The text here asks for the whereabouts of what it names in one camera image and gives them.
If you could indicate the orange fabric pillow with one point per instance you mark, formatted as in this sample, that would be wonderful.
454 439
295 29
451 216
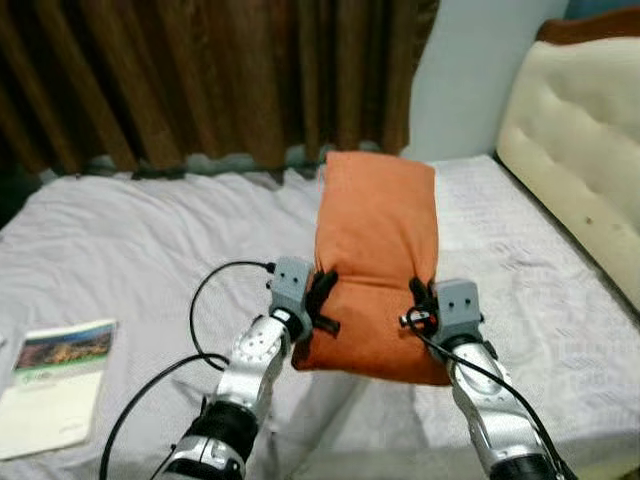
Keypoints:
375 240

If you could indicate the white book with photo cover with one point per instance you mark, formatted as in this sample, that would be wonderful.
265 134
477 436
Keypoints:
55 395

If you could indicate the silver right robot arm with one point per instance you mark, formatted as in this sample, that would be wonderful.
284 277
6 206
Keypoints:
490 410

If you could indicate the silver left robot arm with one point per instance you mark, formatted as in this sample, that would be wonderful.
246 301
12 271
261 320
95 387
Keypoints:
250 360

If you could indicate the white patterned bed cover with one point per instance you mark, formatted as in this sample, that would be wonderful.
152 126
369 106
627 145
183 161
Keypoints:
530 290

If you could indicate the cream tufted headboard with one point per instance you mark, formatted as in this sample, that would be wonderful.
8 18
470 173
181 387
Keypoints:
580 130

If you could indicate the brown pleated curtain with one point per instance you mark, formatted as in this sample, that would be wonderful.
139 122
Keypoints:
200 70

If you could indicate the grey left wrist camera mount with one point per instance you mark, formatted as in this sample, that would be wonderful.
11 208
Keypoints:
291 283

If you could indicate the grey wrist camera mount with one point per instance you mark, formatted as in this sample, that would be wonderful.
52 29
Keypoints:
460 310
291 283

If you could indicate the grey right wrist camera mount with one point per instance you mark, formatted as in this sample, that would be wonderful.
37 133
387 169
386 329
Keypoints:
460 310

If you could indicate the brown wooden headboard frame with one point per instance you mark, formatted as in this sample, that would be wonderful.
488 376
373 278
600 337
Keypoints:
590 25

